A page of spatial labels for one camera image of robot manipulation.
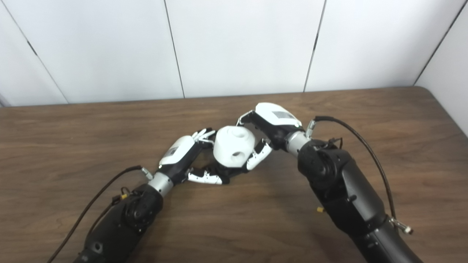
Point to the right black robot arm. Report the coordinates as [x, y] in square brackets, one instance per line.
[340, 182]

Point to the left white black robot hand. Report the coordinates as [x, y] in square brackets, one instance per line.
[179, 153]

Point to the black flanged holder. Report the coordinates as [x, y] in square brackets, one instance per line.
[232, 173]

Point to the black wall panel hinge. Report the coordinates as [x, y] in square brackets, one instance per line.
[31, 47]

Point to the round white plastic piece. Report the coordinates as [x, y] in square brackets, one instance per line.
[228, 146]

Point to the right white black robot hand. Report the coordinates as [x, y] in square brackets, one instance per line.
[278, 120]

